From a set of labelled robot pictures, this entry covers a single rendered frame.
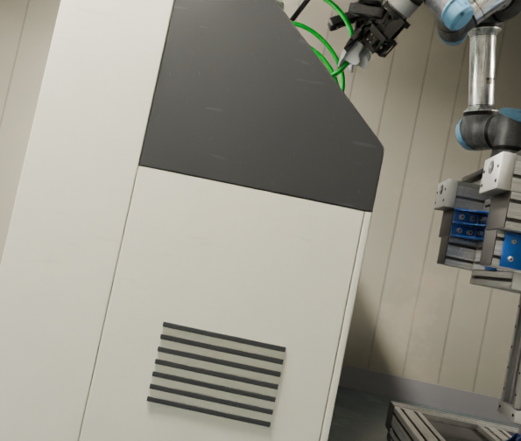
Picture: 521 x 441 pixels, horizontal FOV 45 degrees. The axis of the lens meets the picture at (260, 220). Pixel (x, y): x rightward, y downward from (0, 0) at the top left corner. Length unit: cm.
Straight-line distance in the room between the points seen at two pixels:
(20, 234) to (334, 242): 76
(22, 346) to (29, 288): 14
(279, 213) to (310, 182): 11
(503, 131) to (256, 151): 94
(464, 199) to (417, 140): 168
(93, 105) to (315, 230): 63
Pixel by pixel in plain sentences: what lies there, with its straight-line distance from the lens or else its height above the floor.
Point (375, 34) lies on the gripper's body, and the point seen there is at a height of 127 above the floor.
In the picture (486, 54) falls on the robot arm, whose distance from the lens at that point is 230.
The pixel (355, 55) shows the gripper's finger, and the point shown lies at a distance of 177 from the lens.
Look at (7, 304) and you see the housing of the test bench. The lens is 164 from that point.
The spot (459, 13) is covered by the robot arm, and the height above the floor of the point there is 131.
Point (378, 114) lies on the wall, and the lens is 373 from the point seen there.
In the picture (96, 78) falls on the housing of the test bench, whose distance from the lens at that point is 162.
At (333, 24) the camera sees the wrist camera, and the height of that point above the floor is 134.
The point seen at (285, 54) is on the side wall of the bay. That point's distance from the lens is 158.
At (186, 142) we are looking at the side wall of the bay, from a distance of 154.
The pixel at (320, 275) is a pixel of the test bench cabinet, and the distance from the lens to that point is 151.
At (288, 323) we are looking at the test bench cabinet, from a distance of 151.
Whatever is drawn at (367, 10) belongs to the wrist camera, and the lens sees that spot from 178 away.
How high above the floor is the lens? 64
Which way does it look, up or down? 3 degrees up
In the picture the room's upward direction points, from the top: 12 degrees clockwise
